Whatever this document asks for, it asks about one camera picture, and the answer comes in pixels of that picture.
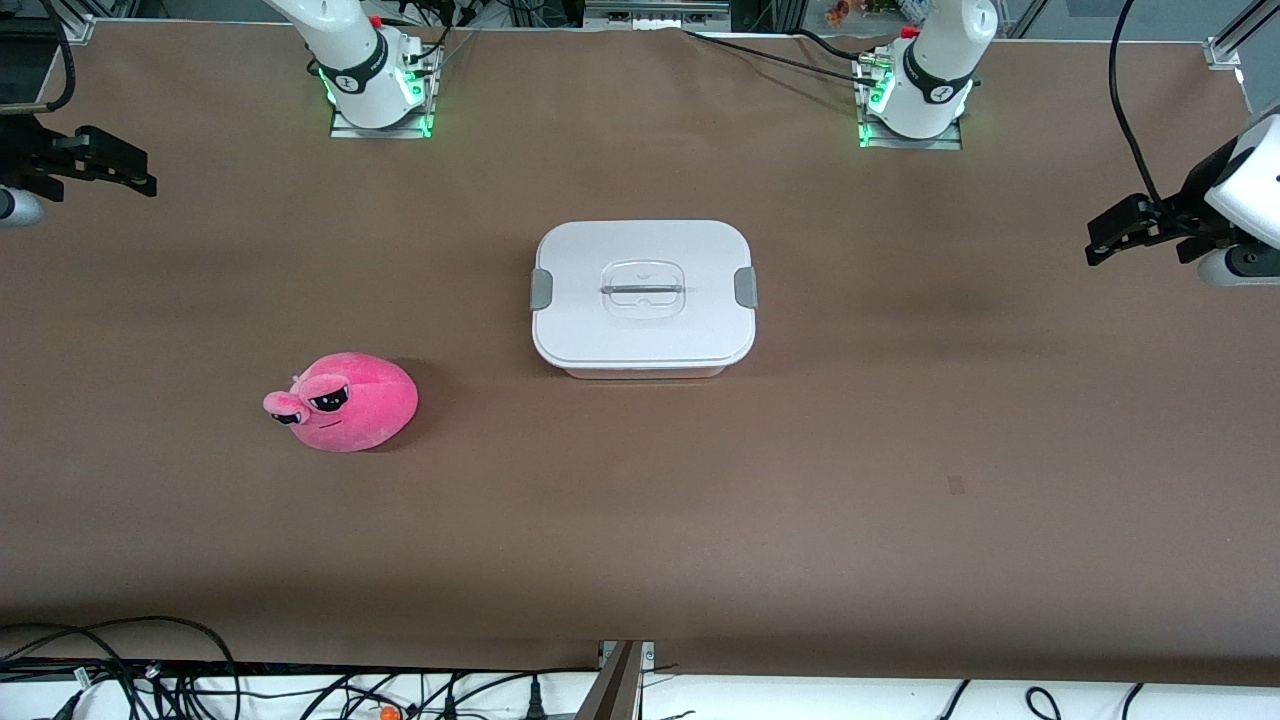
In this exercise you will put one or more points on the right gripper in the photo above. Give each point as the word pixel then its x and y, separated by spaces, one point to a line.
pixel 30 150

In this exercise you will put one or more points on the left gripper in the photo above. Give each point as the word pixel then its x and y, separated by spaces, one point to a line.
pixel 1189 207

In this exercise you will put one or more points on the pink plush toy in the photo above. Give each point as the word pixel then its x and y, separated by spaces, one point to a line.
pixel 365 405

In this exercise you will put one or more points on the white box lid grey clips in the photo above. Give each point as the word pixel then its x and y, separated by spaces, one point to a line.
pixel 640 330

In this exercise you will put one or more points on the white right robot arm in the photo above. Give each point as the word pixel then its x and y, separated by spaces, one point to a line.
pixel 350 60

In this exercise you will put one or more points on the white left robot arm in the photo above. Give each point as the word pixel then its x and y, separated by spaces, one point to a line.
pixel 930 70

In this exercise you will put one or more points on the translucent plastic storage box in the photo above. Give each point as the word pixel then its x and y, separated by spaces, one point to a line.
pixel 645 372

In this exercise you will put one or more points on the colourful background figure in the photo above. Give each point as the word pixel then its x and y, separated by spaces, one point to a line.
pixel 838 12

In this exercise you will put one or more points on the white lower shelf board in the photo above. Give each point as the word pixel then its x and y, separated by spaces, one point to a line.
pixel 800 700

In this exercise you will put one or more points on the black power plug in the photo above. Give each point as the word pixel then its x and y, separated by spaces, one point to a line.
pixel 451 705
pixel 536 700

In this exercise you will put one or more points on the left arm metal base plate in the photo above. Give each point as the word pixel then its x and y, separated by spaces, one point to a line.
pixel 910 142

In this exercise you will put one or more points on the aluminium frame post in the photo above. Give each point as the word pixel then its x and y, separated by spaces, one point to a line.
pixel 615 690

